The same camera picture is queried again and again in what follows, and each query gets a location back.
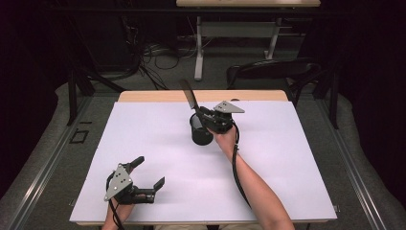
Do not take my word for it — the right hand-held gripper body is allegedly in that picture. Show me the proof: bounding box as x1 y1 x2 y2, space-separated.
204 101 246 134

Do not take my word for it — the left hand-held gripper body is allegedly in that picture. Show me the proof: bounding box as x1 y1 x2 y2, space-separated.
103 163 156 205

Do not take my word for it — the black mesh pen holder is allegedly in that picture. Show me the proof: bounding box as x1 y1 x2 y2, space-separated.
189 112 214 147

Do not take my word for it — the person's right hand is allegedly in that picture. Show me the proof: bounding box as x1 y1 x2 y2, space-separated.
207 122 241 161

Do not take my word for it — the person's left hand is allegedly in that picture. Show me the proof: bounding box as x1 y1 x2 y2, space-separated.
104 198 137 226

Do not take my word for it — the white table sheet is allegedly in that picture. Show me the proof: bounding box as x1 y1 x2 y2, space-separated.
69 101 338 223

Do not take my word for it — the black chair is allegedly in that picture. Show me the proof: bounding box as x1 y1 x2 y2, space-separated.
225 57 323 106

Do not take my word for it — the desk with white legs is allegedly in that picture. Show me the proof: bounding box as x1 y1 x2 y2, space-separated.
175 0 322 81

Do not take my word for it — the black metal stand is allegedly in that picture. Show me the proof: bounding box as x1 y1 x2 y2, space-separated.
310 60 341 130
61 18 127 127

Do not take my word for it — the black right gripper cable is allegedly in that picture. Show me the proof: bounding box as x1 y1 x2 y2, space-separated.
231 120 253 209

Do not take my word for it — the bundle of floor cables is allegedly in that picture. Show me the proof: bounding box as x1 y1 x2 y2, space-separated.
119 15 200 91

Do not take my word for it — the aluminium floor rail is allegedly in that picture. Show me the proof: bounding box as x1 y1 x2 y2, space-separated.
9 95 94 230
314 95 389 230

